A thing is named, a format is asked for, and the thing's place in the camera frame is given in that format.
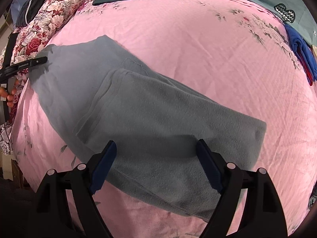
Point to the red floral pillow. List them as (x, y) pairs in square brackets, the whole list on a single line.
[(51, 17)]

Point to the black cloth on pillow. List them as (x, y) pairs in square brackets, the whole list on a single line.
[(28, 12)]

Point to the pink floral bed sheet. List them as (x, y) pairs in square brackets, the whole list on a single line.
[(231, 51)]

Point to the person's left hand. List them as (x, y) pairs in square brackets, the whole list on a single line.
[(9, 96)]

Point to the blue folded cloth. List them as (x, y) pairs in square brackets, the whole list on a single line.
[(302, 52)]

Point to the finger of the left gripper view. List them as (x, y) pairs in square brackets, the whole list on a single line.
[(23, 65)]

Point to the grey fleece pants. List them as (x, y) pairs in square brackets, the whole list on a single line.
[(96, 92)]

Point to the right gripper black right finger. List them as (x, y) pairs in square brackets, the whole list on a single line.
[(249, 205)]

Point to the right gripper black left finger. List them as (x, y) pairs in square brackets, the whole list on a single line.
[(64, 204)]

